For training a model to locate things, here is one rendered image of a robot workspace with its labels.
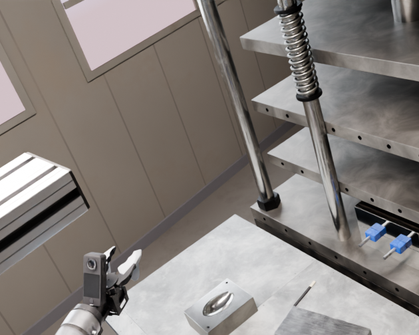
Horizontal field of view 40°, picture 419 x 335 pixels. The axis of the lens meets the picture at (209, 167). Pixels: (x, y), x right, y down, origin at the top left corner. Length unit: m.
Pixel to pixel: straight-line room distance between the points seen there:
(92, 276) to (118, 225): 2.50
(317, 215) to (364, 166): 0.35
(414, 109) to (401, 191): 0.28
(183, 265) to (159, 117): 1.64
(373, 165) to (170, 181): 2.05
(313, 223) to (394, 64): 0.89
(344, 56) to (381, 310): 0.80
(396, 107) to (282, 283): 0.73
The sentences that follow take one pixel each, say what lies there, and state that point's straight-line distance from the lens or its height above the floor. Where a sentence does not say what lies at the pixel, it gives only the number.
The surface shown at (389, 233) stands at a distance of 2.09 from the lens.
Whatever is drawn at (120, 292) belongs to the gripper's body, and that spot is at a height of 1.42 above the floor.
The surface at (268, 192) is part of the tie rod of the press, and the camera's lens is 2.48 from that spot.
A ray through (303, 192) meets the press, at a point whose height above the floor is 0.78.
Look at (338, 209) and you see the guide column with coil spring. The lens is 2.17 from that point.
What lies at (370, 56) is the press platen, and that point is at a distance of 1.77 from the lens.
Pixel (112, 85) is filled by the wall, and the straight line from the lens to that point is 3.58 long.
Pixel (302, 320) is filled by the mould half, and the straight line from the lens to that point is 1.85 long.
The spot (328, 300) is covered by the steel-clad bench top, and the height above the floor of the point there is 0.80.
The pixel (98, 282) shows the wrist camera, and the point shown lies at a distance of 1.30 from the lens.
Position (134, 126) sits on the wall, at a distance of 3.70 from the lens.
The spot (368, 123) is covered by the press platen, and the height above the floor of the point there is 1.29.
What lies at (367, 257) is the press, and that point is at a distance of 2.18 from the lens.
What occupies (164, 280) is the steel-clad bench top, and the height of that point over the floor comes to 0.80.
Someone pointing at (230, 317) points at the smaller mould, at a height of 0.86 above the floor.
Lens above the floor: 2.25
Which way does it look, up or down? 30 degrees down
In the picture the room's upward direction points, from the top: 20 degrees counter-clockwise
